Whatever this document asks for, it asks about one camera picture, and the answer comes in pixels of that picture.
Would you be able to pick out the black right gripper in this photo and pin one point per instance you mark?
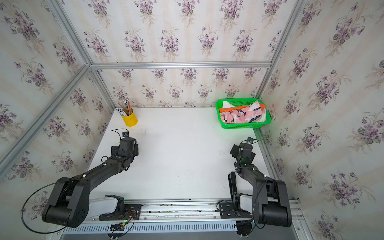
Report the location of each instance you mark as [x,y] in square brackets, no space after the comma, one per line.
[234,150]

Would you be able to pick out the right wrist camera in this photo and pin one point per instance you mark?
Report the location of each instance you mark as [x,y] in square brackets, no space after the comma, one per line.
[251,140]

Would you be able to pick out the colored pencils bundle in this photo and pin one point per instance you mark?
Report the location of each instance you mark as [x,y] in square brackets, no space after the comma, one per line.
[126,107]

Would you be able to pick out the white shorts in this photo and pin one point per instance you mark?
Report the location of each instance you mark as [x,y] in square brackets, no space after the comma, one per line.
[261,115]

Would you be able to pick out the pink shark print garment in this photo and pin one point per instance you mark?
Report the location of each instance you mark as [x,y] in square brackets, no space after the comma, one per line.
[244,114]

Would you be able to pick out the aluminium rail frame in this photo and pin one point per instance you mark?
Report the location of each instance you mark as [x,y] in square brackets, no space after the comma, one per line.
[188,219]

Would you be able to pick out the green plastic basket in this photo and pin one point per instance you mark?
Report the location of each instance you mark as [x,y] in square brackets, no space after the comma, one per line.
[250,117]

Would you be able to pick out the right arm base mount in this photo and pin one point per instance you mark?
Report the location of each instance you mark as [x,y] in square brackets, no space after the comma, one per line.
[240,206]

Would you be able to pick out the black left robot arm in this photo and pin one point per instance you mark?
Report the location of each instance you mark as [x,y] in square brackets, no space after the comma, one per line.
[69,202]

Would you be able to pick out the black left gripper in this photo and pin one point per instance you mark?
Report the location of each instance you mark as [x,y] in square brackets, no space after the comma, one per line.
[134,150]

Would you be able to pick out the yellow pencil cup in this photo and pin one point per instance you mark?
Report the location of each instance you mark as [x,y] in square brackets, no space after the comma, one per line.
[130,120]

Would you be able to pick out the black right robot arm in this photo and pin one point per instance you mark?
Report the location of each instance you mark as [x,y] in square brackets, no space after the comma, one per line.
[270,204]

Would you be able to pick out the orange cloth garment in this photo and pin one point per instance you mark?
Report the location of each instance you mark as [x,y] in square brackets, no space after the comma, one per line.
[221,110]

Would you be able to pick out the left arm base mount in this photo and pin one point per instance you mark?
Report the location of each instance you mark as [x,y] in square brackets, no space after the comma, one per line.
[122,211]

